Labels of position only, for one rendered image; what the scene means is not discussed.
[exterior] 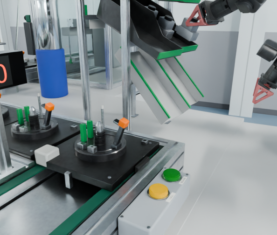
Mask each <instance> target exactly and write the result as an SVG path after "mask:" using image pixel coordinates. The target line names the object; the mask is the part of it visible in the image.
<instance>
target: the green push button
mask: <svg viewBox="0 0 277 235"><path fill-rule="evenodd" d="M163 178H164V179H166V180H168V181H177V180H179V179H180V172H179V171H178V170H176V169H173V168H169V169H166V170H164V171H163Z"/></svg>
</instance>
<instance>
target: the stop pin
mask: <svg viewBox="0 0 277 235"><path fill-rule="evenodd" d="M64 175H65V184H66V187H67V188H69V189H70V188H72V187H73V179H72V172H70V171H67V172H65V173H64Z"/></svg>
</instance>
